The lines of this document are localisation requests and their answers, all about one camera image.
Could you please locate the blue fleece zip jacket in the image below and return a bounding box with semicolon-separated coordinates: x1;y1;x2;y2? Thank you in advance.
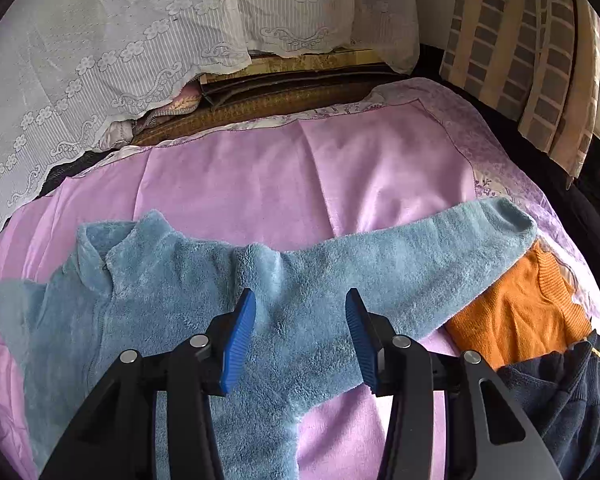
0;198;536;479

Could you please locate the orange knit sweater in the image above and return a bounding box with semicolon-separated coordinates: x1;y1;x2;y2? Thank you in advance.
445;243;592;370

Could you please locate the pink bed sheet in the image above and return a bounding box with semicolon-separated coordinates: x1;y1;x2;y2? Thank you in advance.
0;77;600;480

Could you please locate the dark navy garment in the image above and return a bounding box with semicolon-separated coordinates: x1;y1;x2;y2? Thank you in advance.
498;332;600;479

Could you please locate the white lace cover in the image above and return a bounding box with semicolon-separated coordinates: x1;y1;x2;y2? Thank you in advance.
0;0;418;232

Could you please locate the brown checkered curtain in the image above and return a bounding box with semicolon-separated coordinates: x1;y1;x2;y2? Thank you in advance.
440;0;600;179

